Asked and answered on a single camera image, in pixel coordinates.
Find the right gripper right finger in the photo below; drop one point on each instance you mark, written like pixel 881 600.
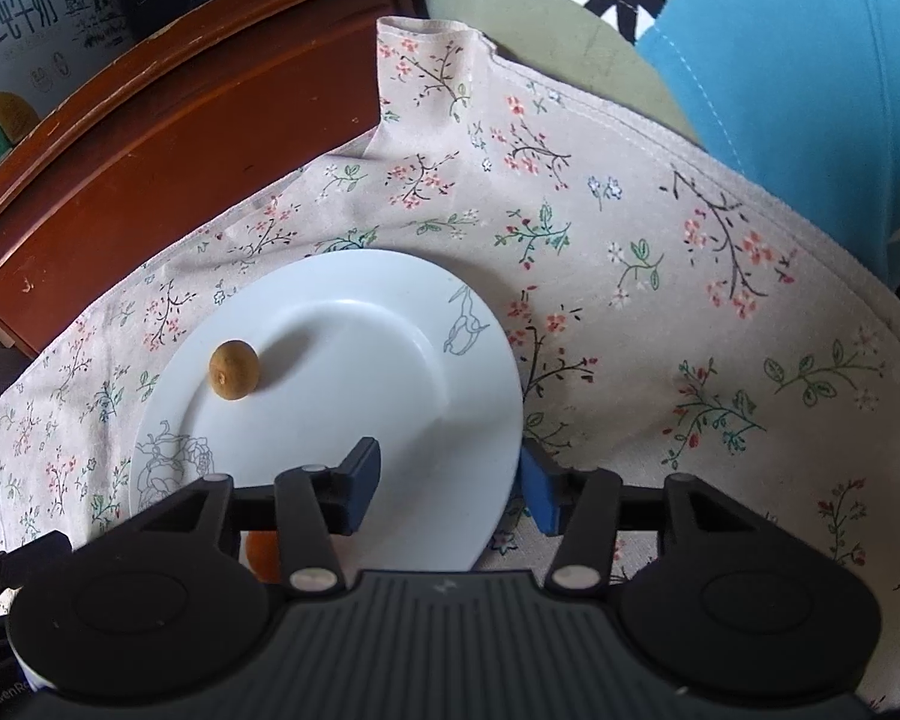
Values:
pixel 579 507

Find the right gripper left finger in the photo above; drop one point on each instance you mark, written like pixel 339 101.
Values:
pixel 313 503

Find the orange mandarin front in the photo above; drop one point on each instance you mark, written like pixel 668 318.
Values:
pixel 262 555

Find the brown kiwi front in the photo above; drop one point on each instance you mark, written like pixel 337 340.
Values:
pixel 234 370

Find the white plate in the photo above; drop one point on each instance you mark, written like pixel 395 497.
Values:
pixel 353 344

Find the floral tablecloth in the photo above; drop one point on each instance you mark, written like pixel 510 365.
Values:
pixel 664 315

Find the wooden cabinet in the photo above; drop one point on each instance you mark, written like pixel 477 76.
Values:
pixel 211 108

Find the blue printed cushion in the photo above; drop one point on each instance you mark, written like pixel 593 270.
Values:
pixel 799 96

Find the milk carton box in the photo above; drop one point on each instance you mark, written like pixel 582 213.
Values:
pixel 50 48

